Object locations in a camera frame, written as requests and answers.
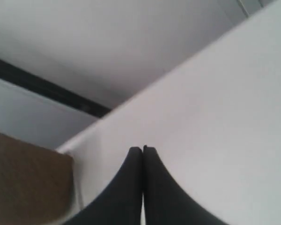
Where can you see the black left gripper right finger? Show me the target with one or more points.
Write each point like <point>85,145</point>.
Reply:
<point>165,202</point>

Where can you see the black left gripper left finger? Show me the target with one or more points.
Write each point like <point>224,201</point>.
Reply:
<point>120,202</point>

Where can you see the white tray under basket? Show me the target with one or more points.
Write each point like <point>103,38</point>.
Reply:
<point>75,207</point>

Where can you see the brown woven basket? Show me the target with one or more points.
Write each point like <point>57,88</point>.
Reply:
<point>36,183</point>

